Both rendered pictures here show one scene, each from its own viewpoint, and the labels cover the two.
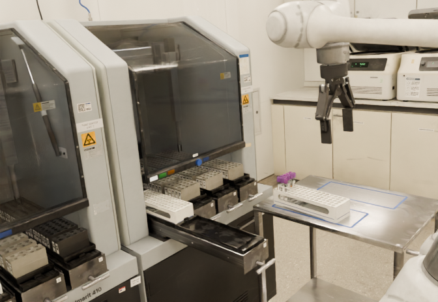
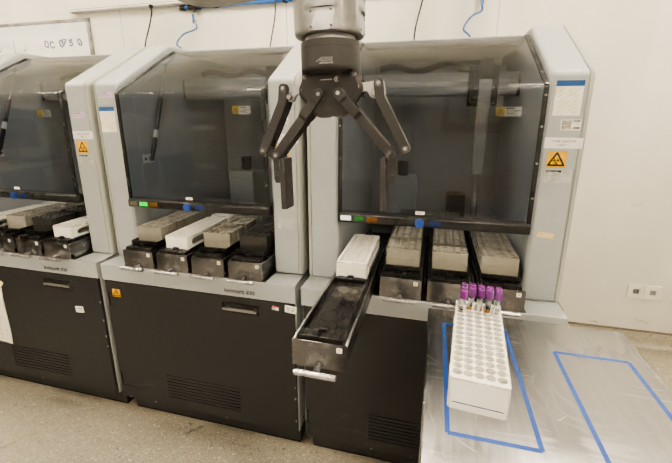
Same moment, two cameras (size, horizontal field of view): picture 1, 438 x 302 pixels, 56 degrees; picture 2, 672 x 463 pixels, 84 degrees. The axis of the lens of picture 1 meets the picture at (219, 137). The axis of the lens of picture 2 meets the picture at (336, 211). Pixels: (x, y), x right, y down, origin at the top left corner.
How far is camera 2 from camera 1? 1.23 m
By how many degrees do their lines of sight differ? 59
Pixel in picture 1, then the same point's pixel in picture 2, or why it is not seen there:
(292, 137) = not seen: outside the picture
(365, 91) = not seen: outside the picture
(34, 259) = (219, 239)
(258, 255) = (323, 356)
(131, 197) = (321, 229)
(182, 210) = (348, 264)
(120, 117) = (320, 138)
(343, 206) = (480, 389)
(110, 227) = (293, 247)
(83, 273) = (239, 270)
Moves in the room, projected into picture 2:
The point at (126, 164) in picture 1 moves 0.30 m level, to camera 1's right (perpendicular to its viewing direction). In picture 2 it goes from (320, 191) to (369, 210)
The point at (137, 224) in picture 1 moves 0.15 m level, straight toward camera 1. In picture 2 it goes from (323, 259) to (290, 270)
